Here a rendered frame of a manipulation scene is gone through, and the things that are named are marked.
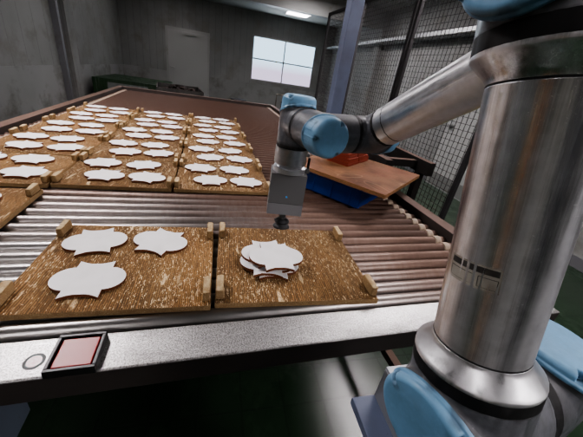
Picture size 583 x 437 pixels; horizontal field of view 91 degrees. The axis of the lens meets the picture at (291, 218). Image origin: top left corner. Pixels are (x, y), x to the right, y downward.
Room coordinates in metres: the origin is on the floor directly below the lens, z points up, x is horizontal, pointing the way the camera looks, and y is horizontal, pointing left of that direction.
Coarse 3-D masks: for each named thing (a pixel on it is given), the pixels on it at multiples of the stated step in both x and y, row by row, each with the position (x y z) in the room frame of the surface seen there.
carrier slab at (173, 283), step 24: (192, 240) 0.72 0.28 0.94; (48, 264) 0.52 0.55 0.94; (72, 264) 0.53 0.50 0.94; (120, 264) 0.56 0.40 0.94; (144, 264) 0.57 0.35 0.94; (168, 264) 0.59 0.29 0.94; (192, 264) 0.60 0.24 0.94; (24, 288) 0.44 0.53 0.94; (48, 288) 0.45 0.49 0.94; (120, 288) 0.48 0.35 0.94; (144, 288) 0.49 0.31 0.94; (168, 288) 0.51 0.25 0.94; (192, 288) 0.52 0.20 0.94; (0, 312) 0.37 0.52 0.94; (24, 312) 0.38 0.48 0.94; (48, 312) 0.39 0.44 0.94; (72, 312) 0.40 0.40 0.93; (96, 312) 0.41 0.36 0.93; (120, 312) 0.42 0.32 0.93; (144, 312) 0.44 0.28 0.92
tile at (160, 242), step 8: (144, 232) 0.70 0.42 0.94; (152, 232) 0.71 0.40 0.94; (160, 232) 0.72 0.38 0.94; (168, 232) 0.72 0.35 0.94; (176, 232) 0.73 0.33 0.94; (136, 240) 0.66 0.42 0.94; (144, 240) 0.67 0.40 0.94; (152, 240) 0.67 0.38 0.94; (160, 240) 0.68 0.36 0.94; (168, 240) 0.68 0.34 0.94; (176, 240) 0.69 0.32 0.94; (184, 240) 0.70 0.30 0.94; (136, 248) 0.62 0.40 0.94; (144, 248) 0.63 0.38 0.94; (152, 248) 0.64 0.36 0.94; (160, 248) 0.64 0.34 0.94; (168, 248) 0.65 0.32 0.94; (176, 248) 0.65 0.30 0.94; (184, 248) 0.67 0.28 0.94; (160, 256) 0.61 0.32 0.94
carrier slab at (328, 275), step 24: (240, 240) 0.76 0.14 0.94; (264, 240) 0.78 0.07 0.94; (288, 240) 0.81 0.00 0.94; (312, 240) 0.83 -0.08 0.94; (336, 240) 0.86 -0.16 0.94; (312, 264) 0.69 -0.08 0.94; (336, 264) 0.71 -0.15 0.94; (240, 288) 0.55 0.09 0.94; (264, 288) 0.56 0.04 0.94; (288, 288) 0.57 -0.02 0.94; (312, 288) 0.59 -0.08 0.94; (336, 288) 0.61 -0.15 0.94; (360, 288) 0.62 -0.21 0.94
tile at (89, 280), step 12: (84, 264) 0.53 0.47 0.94; (96, 264) 0.54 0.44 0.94; (108, 264) 0.54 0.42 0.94; (60, 276) 0.48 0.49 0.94; (72, 276) 0.49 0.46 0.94; (84, 276) 0.49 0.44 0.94; (96, 276) 0.50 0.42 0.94; (108, 276) 0.50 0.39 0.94; (120, 276) 0.51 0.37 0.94; (60, 288) 0.45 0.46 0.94; (72, 288) 0.45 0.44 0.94; (84, 288) 0.46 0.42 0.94; (96, 288) 0.46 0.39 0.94; (108, 288) 0.47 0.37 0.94
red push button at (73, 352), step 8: (96, 336) 0.36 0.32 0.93; (64, 344) 0.33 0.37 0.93; (72, 344) 0.34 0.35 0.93; (80, 344) 0.34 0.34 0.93; (88, 344) 0.34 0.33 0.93; (96, 344) 0.34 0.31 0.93; (64, 352) 0.32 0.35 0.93; (72, 352) 0.32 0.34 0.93; (80, 352) 0.32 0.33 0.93; (88, 352) 0.33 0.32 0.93; (56, 360) 0.30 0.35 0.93; (64, 360) 0.31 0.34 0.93; (72, 360) 0.31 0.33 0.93; (80, 360) 0.31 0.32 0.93; (88, 360) 0.31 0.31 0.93; (56, 368) 0.29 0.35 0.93
